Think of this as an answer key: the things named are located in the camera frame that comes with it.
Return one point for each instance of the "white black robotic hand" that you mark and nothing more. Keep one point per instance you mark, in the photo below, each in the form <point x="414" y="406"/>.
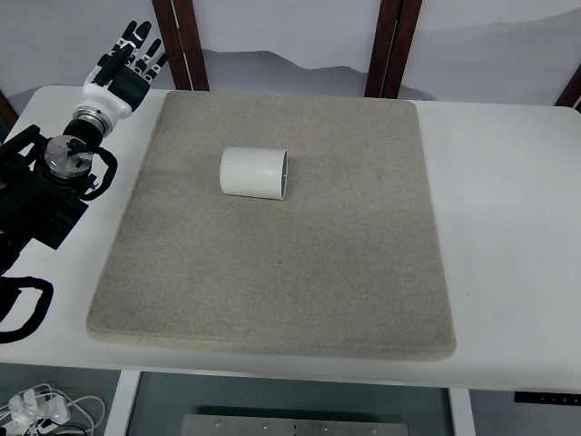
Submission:
<point x="112" y="91"/>

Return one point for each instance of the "white ribbed cup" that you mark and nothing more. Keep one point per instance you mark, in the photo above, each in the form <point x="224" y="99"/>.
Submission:
<point x="254" y="172"/>

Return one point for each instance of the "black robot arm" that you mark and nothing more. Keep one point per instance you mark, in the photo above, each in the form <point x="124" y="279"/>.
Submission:
<point x="47" y="183"/>

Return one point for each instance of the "beige felt mat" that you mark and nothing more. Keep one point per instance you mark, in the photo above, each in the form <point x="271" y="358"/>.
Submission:
<point x="346" y="265"/>

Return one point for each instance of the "black control panel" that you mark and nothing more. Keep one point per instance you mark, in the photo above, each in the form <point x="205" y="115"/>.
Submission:
<point x="547" y="398"/>

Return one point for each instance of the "left brown wooden post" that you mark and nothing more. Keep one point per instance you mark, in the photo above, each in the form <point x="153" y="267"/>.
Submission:
<point x="180" y="36"/>

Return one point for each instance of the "brown wooden post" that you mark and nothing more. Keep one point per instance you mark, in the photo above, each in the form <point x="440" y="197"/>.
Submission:
<point x="395" y="28"/>
<point x="180" y="36"/>

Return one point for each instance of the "right brown wooden post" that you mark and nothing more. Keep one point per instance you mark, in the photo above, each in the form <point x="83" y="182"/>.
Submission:
<point x="395" y="28"/>

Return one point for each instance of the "white power adapter with cables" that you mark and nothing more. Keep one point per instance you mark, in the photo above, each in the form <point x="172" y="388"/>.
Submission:
<point x="44" y="410"/>

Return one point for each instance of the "white table leg frame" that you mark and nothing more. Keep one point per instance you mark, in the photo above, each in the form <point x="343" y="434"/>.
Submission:
<point x="122" y="405"/>

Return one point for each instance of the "far right brown post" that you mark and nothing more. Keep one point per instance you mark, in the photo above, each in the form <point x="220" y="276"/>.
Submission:
<point x="570" y="96"/>

